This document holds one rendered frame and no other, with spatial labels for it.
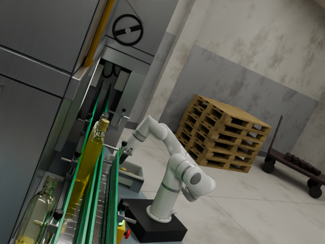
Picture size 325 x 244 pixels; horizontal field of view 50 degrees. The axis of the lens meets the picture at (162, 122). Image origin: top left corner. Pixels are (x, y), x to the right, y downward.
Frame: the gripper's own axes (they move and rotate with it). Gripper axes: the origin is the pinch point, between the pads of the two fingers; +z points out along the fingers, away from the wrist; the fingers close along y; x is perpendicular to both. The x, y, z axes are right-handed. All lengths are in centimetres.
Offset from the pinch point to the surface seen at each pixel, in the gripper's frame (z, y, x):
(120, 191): 11.4, 11.2, 8.5
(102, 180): 2.4, 32.0, -8.0
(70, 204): 5, 58, -18
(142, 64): -42, -75, -13
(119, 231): 6, 56, 4
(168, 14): -79, -75, -20
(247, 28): -172, -413, 132
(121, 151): -6.8, 10.4, -4.8
